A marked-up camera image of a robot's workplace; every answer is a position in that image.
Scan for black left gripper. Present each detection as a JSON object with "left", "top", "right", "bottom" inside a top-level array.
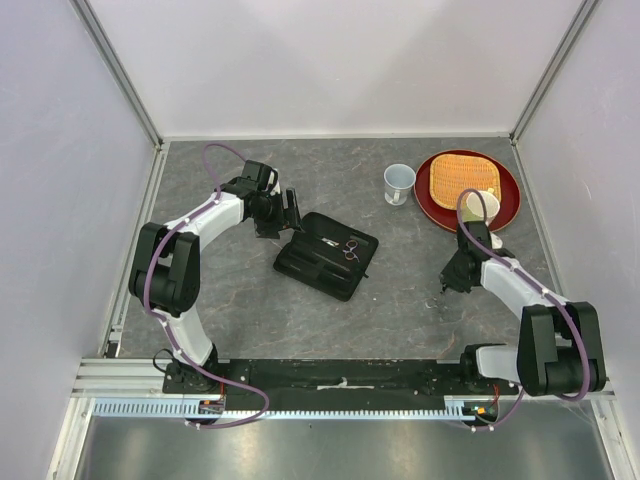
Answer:
[{"left": 251, "top": 189, "right": 305, "bottom": 240}]

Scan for silver hair scissors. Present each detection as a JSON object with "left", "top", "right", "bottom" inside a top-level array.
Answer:
[{"left": 424, "top": 288, "right": 449, "bottom": 314}]

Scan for black zippered tool case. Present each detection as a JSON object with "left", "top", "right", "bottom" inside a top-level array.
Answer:
[{"left": 273, "top": 212, "right": 379, "bottom": 302}]

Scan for silver thinning scissors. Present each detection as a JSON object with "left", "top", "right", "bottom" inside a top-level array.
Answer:
[{"left": 320, "top": 237, "right": 360, "bottom": 262}]

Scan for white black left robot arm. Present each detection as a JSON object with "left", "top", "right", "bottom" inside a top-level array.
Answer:
[{"left": 128, "top": 185, "right": 301, "bottom": 393}]

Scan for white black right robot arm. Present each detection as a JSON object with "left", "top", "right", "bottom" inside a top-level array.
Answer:
[{"left": 440, "top": 248, "right": 607, "bottom": 400}]

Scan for yellow-green ceramic mug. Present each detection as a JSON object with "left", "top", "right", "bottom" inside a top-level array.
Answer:
[{"left": 461, "top": 190, "right": 500, "bottom": 226}]

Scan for round red lacquer tray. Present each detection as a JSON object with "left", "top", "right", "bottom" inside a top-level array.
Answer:
[{"left": 414, "top": 149, "right": 522, "bottom": 236}]

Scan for woven bamboo basket tray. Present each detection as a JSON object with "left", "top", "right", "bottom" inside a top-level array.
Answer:
[{"left": 429, "top": 154, "right": 502, "bottom": 210}]

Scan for pale blue footed mug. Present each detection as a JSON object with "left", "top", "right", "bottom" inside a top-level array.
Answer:
[{"left": 383, "top": 164, "right": 416, "bottom": 206}]

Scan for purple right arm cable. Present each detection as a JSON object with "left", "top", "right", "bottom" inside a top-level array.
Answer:
[{"left": 455, "top": 188, "right": 591, "bottom": 435}]

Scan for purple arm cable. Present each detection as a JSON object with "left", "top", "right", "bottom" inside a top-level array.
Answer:
[
  {"left": 142, "top": 143, "right": 271, "bottom": 431},
  {"left": 455, "top": 188, "right": 591, "bottom": 435}
]

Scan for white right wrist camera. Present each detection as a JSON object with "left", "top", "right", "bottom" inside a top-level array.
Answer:
[{"left": 456, "top": 220, "right": 503, "bottom": 253}]

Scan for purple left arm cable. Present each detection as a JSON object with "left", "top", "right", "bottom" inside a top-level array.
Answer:
[{"left": 142, "top": 143, "right": 271, "bottom": 431}]

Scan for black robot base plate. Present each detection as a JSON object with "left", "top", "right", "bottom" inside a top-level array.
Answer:
[{"left": 160, "top": 359, "right": 517, "bottom": 425}]

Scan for blue slotted cable duct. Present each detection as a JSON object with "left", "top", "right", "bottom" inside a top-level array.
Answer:
[{"left": 92, "top": 396, "right": 492, "bottom": 420}]

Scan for aluminium front frame rail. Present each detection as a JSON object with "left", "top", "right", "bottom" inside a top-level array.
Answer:
[{"left": 72, "top": 358, "right": 516, "bottom": 398}]

